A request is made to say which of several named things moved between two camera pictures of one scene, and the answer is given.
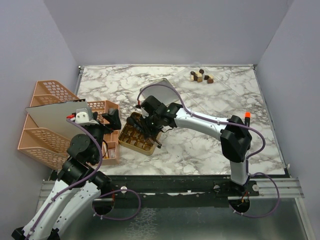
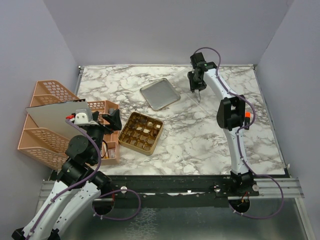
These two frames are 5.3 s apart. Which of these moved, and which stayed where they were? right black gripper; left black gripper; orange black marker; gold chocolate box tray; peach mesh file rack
Moved: right black gripper
Stayed: orange black marker; gold chocolate box tray; left black gripper; peach mesh file rack
